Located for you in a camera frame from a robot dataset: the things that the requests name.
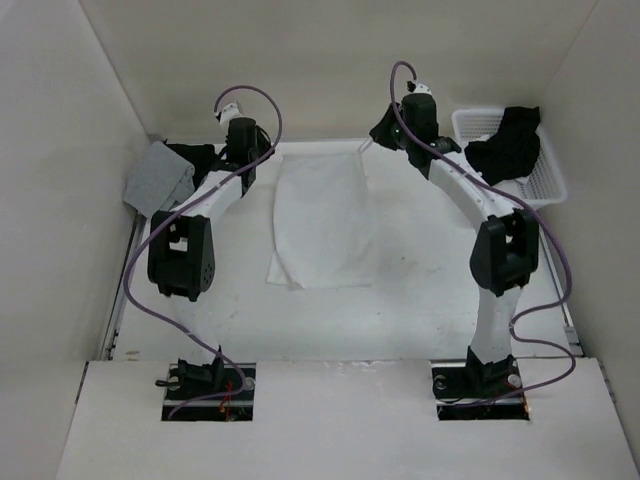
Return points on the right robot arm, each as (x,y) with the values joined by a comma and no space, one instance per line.
(505,252)

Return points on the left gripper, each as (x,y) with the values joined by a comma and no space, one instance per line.
(266,146)

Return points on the grey folded tank top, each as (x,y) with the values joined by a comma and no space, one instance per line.
(159,181)

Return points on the white tank top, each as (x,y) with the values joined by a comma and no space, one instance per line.
(324,223)

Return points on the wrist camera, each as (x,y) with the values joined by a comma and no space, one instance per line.
(415,88)
(228,112)

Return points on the black folded tank top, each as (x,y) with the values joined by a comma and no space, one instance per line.
(202,157)

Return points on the black tank top in basket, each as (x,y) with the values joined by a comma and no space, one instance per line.
(512,151)

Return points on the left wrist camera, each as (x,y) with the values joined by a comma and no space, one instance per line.
(228,112)

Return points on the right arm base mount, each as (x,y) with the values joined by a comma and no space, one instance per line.
(472,391)

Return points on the white plastic basket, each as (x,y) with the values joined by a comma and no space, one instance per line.
(544,186)

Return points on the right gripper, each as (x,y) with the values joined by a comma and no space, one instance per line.
(380,132)

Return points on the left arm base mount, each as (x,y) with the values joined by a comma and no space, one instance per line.
(207,392)

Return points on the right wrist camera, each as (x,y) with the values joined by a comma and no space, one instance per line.
(415,88)

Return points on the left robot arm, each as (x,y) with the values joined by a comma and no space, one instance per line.
(181,259)

